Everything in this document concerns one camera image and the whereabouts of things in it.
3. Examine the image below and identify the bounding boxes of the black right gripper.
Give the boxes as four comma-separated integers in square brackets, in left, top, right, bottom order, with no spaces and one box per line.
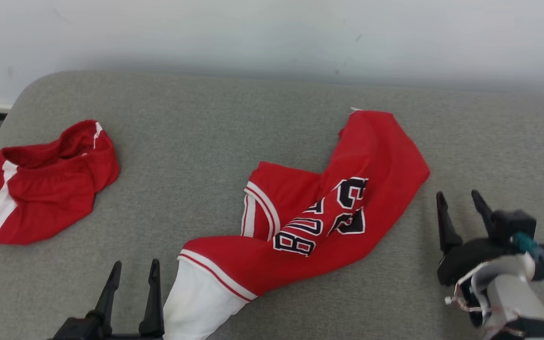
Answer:
[436,189,510,287]

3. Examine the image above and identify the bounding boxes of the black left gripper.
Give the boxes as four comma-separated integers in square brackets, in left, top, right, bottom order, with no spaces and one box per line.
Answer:
[48,258,165,340]

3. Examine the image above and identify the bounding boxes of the red number 23 basketball jersey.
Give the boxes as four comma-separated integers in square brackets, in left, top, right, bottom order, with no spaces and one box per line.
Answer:
[163,108,431,340]

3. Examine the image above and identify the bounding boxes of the red shorts with white stripe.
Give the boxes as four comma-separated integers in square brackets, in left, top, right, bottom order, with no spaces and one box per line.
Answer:
[0,119,121,246]

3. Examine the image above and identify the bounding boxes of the teal cable connector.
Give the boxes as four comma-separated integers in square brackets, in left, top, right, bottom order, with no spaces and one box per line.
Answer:
[510,231,544,259]

